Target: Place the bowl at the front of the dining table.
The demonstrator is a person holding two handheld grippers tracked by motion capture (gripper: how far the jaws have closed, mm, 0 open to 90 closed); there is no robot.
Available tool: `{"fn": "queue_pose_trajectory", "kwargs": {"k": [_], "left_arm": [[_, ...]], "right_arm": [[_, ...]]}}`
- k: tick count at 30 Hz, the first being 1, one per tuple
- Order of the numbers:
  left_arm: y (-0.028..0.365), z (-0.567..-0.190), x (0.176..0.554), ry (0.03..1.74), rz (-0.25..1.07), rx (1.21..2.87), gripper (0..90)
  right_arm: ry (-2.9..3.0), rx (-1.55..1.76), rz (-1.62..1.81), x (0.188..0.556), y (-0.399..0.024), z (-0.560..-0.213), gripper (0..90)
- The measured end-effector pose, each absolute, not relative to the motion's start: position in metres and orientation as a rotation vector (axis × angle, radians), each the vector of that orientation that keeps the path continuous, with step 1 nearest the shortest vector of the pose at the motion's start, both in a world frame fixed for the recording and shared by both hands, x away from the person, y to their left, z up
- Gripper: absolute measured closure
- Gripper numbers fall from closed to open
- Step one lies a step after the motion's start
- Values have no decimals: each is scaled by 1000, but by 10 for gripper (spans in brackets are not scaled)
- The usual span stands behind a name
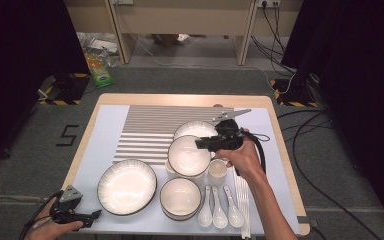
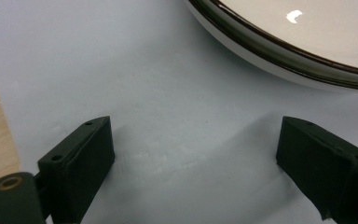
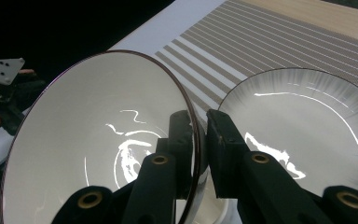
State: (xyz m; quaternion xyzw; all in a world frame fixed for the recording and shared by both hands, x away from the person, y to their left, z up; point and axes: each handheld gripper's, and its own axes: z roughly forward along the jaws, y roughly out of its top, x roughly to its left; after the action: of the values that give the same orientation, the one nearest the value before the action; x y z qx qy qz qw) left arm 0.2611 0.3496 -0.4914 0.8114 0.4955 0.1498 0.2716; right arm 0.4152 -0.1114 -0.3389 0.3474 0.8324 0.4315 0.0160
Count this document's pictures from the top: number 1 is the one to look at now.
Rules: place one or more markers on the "brown shoe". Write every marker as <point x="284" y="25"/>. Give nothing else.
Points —
<point x="166" y="40"/>

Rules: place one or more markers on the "white wall socket with plugs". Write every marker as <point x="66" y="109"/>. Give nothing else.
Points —
<point x="258" y="2"/>

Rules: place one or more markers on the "white shoe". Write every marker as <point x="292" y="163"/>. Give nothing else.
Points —
<point x="183" y="38"/>

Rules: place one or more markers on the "grey table bracket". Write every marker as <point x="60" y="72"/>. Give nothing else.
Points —
<point x="308" y="221"/>

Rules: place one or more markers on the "person's left hand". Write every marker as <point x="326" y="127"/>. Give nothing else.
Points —
<point x="46" y="231"/>

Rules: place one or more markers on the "beige wooden desk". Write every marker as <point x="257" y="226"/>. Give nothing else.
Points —
<point x="180" y="20"/>

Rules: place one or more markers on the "white dark-rimmed plate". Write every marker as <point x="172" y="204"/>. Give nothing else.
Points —
<point x="195" y="128"/>
<point x="126" y="186"/>

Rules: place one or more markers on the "black curtain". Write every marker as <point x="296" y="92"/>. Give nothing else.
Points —
<point x="20" y="50"/>
<point x="363" y="66"/>

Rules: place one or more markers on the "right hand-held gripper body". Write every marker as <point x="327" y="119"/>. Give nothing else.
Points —
<point x="230" y="136"/>

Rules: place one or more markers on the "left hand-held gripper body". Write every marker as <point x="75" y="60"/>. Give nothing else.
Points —
<point x="68" y="210"/>

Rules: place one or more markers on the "black hazard-striped stand base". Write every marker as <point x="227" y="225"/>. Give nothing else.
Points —
<point x="68" y="88"/>
<point x="290" y="88"/>

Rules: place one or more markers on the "grey striped placemat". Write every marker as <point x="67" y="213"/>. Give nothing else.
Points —
<point x="146" y="133"/>

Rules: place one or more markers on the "clear plastic wrapping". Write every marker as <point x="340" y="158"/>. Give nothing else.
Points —
<point x="101" y="43"/>

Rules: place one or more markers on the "bundle of white chopsticks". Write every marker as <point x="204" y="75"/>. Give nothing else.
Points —
<point x="243" y="206"/>

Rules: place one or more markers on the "white dark-rimmed bowl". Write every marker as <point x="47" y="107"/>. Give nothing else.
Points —
<point x="180" y="196"/>
<point x="188" y="156"/>
<point x="181" y="218"/>

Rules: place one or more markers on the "green orange snack bag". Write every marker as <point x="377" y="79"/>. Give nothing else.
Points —
<point x="100" y="71"/>

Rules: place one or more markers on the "white ceramic spoon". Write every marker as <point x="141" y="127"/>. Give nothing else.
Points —
<point x="235" y="216"/>
<point x="205" y="218"/>
<point x="220" y="218"/>

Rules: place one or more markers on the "person's right hand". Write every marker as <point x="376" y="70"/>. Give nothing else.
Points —
<point x="246" y="160"/>

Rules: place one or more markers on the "pale blue table cover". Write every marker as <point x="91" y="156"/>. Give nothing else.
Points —
<point x="103" y="133"/>

